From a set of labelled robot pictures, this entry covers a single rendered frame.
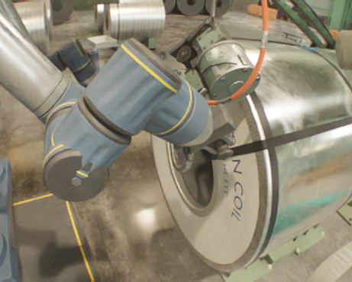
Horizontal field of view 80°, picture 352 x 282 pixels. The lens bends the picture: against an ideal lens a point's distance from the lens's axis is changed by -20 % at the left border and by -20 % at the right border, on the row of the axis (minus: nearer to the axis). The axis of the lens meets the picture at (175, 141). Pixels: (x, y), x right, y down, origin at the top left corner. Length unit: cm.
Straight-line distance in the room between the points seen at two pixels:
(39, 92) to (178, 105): 26
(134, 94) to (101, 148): 9
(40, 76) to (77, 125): 16
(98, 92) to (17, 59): 20
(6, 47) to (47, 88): 11
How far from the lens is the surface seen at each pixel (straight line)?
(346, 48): 21
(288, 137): 85
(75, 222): 159
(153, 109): 35
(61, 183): 39
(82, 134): 35
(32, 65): 48
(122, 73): 33
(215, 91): 65
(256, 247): 96
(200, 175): 156
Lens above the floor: 159
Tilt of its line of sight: 35 degrees down
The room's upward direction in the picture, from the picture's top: 5 degrees clockwise
